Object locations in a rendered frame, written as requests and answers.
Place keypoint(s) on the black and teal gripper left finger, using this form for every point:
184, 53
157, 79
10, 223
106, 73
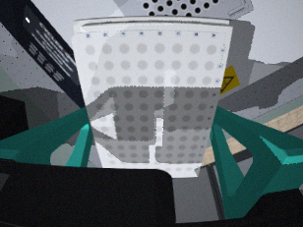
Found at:
36, 145

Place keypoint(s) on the grey lab instrument housing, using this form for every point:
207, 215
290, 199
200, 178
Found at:
266, 36

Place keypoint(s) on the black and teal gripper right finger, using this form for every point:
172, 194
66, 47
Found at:
277, 161

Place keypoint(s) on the white well pcr plate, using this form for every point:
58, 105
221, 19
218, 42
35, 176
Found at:
151, 85

